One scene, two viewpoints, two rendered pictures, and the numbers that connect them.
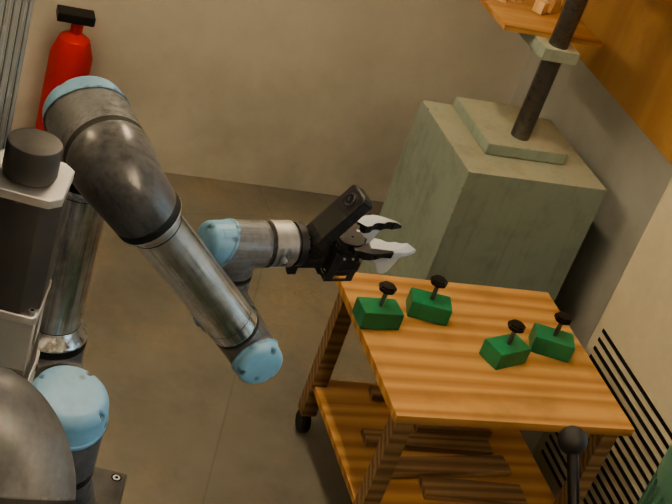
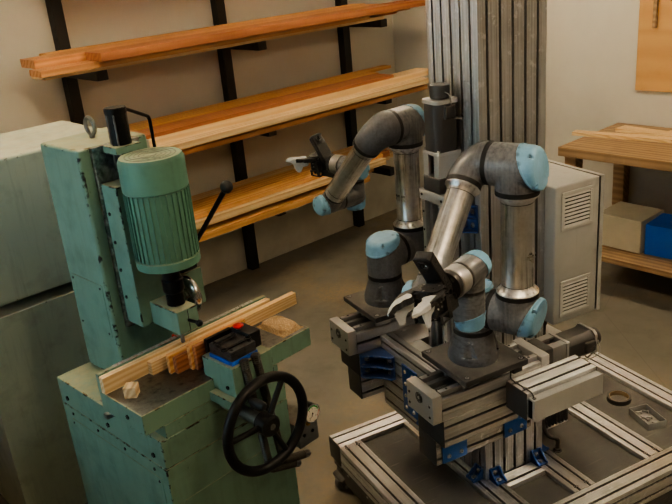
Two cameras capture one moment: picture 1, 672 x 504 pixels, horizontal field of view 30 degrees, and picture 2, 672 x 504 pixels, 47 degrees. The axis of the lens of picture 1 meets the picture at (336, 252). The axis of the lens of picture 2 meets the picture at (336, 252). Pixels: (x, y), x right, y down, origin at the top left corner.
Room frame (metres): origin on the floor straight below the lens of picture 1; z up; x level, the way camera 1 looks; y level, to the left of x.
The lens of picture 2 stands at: (3.21, -0.65, 1.97)
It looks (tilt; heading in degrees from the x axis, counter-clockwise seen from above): 21 degrees down; 163
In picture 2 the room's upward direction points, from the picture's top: 5 degrees counter-clockwise
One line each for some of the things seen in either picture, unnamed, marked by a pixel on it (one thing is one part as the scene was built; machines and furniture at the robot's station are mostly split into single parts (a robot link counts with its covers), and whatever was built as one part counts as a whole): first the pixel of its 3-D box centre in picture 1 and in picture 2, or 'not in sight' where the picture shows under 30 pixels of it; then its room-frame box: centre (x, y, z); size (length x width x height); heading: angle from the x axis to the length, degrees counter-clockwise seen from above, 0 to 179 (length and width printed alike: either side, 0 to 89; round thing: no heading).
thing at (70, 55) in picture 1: (63, 94); not in sight; (3.67, 1.03, 0.30); 0.19 x 0.18 x 0.60; 24
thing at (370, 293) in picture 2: not in sight; (385, 285); (0.89, 0.21, 0.87); 0.15 x 0.15 x 0.10
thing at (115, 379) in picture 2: not in sight; (192, 342); (1.11, -0.48, 0.92); 0.60 x 0.02 x 0.05; 117
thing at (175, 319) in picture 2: not in sight; (175, 315); (1.12, -0.52, 1.03); 0.14 x 0.07 x 0.09; 27
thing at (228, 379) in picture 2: not in sight; (238, 366); (1.29, -0.39, 0.91); 0.15 x 0.14 x 0.09; 117
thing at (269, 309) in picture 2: not in sight; (227, 330); (1.07, -0.37, 0.92); 0.55 x 0.02 x 0.04; 117
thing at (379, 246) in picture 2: not in sight; (384, 253); (0.89, 0.22, 0.98); 0.13 x 0.12 x 0.14; 114
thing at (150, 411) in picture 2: not in sight; (221, 371); (1.22, -0.43, 0.87); 0.61 x 0.30 x 0.06; 117
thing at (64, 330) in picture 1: (66, 255); (516, 242); (1.49, 0.37, 1.19); 0.15 x 0.12 x 0.55; 35
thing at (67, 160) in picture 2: not in sight; (115, 254); (0.88, -0.65, 1.16); 0.22 x 0.22 x 0.72; 27
